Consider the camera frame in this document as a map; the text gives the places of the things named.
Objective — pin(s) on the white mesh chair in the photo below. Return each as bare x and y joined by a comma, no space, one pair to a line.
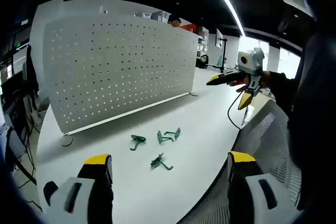
265,140

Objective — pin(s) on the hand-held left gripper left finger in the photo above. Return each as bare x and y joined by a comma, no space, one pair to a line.
78,197

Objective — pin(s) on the black tripod stand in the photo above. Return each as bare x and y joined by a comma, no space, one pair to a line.
224,56

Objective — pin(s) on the white divider panel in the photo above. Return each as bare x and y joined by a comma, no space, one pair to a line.
78,9

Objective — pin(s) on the dark hanging jacket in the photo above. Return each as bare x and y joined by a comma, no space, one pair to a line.
32,72

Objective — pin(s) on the green hook assembly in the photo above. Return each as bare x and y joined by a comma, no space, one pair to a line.
137,141
176,132
159,138
158,161

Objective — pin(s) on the dark computer monitor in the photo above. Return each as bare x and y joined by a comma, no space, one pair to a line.
11,82

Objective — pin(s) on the white perforated mounting plate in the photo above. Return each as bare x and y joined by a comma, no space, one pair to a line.
120,72

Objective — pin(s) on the person's right hand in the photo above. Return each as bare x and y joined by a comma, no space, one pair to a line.
265,79

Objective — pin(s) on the white storage shelf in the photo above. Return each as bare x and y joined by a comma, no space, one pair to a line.
202,41

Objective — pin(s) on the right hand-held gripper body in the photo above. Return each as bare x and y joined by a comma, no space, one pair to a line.
250,60

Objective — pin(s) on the person's dark clothing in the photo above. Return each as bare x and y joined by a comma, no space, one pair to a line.
317,103

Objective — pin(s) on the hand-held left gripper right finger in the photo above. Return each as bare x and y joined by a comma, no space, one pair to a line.
260,195

